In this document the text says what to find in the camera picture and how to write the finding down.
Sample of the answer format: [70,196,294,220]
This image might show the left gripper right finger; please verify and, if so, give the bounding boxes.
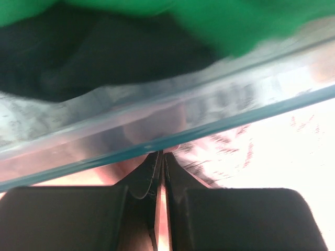
[164,154,327,250]

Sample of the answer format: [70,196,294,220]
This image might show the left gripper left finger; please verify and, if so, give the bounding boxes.
[1,152,163,250]

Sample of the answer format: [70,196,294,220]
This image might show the pink t shirt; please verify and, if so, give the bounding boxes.
[94,151,175,250]

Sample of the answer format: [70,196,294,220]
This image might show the teal plastic basket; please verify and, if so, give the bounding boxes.
[1,17,334,191]

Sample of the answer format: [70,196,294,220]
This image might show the floral table mat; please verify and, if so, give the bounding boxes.
[174,100,334,250]

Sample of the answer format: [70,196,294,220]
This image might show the black t shirt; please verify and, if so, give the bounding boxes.
[1,4,218,102]

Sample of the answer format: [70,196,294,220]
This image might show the green t shirt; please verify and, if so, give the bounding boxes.
[1,1,334,60]

